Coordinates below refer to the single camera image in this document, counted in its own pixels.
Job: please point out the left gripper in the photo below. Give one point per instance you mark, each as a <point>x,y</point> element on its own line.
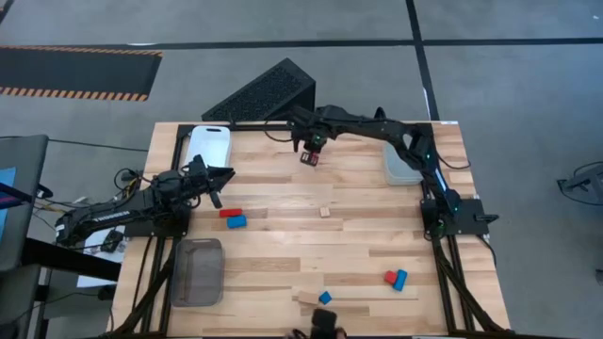
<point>198,179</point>

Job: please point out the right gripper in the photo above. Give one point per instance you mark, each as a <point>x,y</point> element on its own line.
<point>306,123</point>

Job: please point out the long red block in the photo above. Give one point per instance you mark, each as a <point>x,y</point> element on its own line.
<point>231,213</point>

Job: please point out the blue rectangular block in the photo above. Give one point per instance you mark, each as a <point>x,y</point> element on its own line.
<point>236,221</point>

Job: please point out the small blue cube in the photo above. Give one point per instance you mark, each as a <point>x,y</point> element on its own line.
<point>325,297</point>

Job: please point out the red cube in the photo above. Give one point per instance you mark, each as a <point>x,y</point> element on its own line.
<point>390,277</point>

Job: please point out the blue rounded block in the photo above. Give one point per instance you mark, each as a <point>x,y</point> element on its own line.
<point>401,280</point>

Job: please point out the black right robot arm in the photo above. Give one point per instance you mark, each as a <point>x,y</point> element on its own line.
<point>377,127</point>

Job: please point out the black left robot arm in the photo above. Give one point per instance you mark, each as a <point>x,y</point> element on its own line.
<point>108,214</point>

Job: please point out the white plastic bin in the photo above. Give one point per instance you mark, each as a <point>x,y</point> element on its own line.
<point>212,146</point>

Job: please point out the small wooden cube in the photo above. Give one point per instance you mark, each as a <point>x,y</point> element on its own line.
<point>325,212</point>

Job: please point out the black perforated case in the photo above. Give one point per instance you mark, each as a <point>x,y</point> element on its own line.
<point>264,94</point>

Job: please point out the clear plastic bin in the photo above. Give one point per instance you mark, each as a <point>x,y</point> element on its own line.
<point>398,172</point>

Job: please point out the smoky dark plastic bin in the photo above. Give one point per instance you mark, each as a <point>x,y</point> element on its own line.
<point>198,273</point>

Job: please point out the small black controller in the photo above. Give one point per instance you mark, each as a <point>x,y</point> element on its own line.
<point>112,240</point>

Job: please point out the white paper sheet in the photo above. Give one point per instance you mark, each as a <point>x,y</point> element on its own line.
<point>92,242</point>

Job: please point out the black device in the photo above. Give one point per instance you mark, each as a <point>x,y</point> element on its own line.
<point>324,320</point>

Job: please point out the black desk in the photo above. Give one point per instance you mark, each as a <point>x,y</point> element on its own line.
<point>70,259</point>

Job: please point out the black hazard-striped floor mat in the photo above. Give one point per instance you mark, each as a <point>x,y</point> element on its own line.
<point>70,70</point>

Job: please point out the blue flat panel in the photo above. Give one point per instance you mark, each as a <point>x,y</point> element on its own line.
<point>7,202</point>

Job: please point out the black tripod base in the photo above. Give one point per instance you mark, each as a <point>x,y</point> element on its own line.
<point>581,181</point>

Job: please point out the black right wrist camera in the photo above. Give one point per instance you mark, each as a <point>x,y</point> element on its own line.
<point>318,141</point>

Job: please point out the black aluminium table frame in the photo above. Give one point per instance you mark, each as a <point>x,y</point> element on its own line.
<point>249,125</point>

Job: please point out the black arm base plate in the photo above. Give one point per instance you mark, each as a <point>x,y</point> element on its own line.
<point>141,230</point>
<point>471,209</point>

